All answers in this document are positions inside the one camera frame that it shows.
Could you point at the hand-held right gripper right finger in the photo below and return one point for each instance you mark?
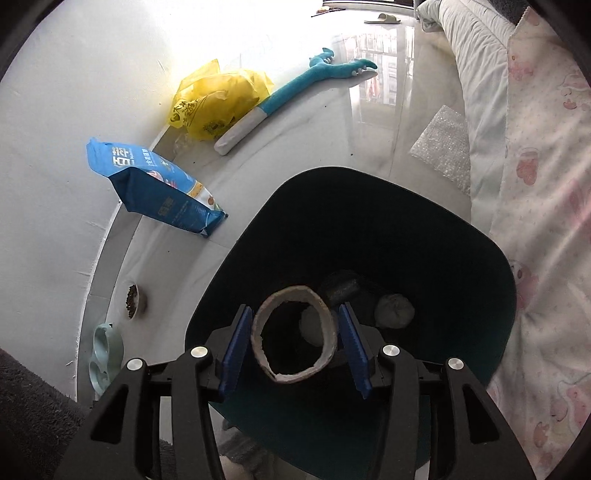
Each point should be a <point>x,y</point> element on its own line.
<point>356,350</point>

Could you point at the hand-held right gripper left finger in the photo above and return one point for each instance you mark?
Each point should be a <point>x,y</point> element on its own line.
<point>235,355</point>

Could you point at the cardboard tape roll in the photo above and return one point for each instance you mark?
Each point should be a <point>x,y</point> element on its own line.
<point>256,339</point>

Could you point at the white tissue wad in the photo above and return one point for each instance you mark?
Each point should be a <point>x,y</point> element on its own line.
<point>395,311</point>
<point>311,330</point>

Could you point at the black foam piece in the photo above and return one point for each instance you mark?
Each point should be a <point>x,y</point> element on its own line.
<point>342,286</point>

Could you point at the dark teal trash bin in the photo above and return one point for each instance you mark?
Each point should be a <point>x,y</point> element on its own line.
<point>369,221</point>

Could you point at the metal pet food bowl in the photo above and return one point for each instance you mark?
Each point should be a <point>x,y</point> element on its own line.
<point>133,300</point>

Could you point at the light green double bowl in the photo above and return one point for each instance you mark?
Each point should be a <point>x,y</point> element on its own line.
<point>107,355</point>

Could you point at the blue pet food bag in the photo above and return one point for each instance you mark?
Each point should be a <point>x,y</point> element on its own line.
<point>152,184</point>

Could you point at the grey fuzzy clothing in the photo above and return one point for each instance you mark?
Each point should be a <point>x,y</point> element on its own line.
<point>32,415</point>

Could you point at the bubble wrap sheet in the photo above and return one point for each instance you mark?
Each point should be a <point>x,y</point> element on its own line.
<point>443,147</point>

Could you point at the pink printed blanket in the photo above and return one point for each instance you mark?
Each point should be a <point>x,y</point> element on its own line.
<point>545,184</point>

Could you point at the yellow plastic bag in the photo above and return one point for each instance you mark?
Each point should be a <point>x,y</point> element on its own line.
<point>217,99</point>

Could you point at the blue plush claw toy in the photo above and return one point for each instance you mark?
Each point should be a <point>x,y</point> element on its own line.
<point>286,94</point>

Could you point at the white quilt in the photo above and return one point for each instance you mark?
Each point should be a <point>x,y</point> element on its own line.
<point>475,69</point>

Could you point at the pale green slipper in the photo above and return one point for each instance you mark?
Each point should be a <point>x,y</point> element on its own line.
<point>382,18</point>

